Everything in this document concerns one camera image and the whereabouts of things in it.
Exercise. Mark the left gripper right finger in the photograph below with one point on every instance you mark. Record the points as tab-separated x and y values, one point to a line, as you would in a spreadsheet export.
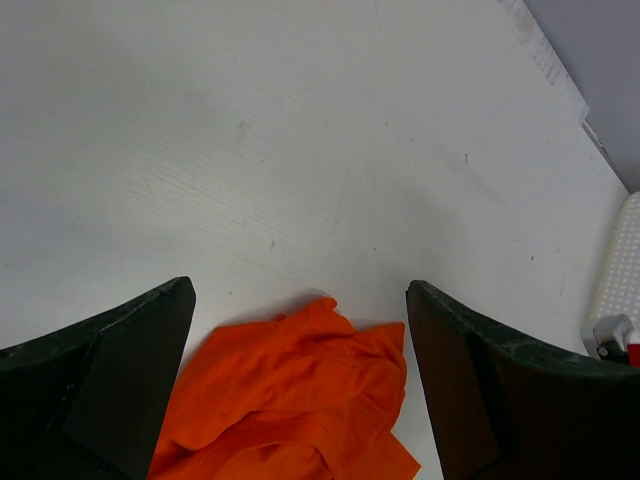
505	405

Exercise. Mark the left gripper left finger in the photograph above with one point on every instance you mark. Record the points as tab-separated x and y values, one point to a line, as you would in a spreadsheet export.
88	401

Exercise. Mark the orange t shirt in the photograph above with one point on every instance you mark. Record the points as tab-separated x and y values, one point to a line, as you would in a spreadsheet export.
301	396

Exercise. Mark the white perforated plastic basket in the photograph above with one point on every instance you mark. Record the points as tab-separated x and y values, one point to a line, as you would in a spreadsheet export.
617	287

